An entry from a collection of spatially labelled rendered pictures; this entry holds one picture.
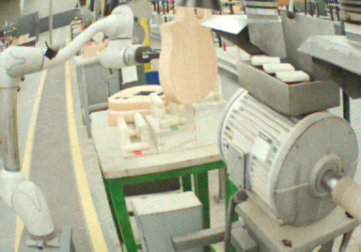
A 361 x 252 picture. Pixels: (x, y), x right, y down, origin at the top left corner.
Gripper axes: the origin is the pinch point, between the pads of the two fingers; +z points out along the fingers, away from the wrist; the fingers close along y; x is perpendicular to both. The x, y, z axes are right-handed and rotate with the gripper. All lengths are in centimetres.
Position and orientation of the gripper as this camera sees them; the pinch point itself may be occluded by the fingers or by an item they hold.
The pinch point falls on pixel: (183, 53)
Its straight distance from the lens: 186.2
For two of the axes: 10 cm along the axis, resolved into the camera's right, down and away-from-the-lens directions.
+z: 8.4, 0.5, -5.4
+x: -0.9, -9.7, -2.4
